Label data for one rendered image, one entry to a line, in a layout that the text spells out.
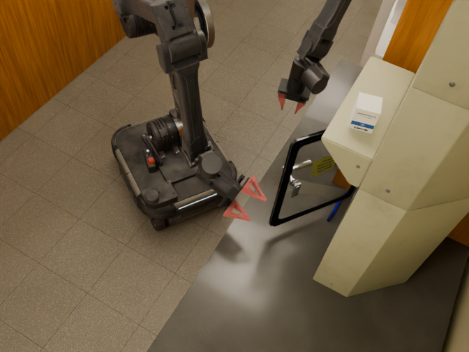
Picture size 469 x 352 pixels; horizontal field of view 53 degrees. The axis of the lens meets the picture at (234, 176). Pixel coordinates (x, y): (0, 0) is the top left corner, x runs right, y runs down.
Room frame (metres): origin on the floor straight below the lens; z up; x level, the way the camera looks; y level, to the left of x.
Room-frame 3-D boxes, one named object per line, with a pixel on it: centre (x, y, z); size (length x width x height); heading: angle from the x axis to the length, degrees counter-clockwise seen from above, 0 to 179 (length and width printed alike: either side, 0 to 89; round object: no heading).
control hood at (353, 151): (0.80, -0.28, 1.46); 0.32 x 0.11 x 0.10; 157
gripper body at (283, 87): (1.15, -0.15, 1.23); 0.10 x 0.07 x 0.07; 81
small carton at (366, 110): (0.73, -0.25, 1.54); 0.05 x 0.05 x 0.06; 81
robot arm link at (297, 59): (1.15, -0.16, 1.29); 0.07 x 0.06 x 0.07; 36
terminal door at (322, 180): (0.84, -0.25, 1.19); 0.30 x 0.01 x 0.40; 122
